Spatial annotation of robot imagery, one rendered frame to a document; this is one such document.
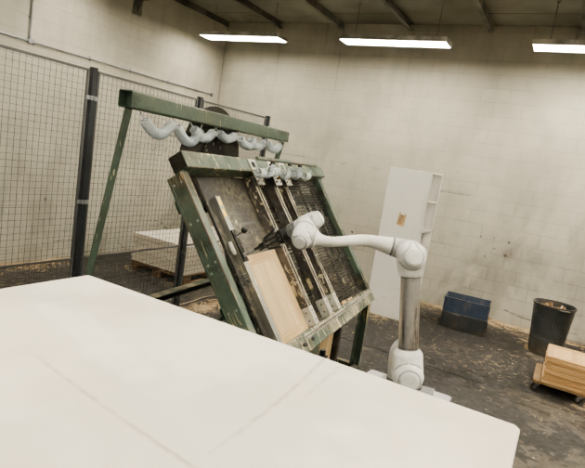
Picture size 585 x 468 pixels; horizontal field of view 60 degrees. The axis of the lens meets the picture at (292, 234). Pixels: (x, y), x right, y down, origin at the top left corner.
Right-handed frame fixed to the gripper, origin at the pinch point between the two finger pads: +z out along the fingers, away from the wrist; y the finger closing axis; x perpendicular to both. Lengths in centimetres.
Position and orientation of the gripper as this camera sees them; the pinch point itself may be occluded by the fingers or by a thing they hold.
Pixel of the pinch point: (260, 246)
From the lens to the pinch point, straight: 290.9
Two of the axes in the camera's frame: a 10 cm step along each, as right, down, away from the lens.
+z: -8.3, 4.1, 3.9
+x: 3.9, -0.8, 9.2
